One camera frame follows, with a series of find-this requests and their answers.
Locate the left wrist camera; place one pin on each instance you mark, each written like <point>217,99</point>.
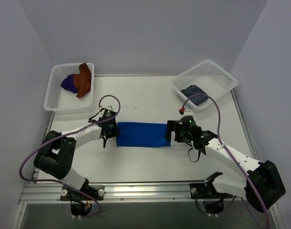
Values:
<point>108,108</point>

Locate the bright blue towel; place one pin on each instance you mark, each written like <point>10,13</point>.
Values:
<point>136,134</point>

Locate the aluminium front rail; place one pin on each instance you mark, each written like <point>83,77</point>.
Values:
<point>49,193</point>

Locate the white plastic basket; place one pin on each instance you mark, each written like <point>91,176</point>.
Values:
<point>62,101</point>
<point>208,76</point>

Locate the purple towel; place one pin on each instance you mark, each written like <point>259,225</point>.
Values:
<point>68,84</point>

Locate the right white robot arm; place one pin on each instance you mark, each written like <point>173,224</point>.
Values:
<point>259,182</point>

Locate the left white plastic basket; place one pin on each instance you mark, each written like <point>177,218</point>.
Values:
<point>62,101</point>

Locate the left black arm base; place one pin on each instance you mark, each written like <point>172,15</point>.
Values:
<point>84,203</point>

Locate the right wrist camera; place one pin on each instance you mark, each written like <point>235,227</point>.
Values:
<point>185,112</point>

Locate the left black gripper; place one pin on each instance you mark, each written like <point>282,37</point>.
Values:
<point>111,130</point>

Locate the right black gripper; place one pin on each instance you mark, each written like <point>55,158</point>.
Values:
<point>171,131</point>

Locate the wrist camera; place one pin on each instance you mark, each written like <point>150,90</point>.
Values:
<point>108,108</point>
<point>185,112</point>

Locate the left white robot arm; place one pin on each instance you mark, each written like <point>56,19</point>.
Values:
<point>56,158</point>

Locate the brown towel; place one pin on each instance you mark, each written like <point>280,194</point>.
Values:
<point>82,81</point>

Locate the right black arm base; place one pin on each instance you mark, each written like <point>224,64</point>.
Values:
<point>207,199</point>

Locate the right white plastic basket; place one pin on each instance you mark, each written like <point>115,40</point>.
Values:
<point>208,76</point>

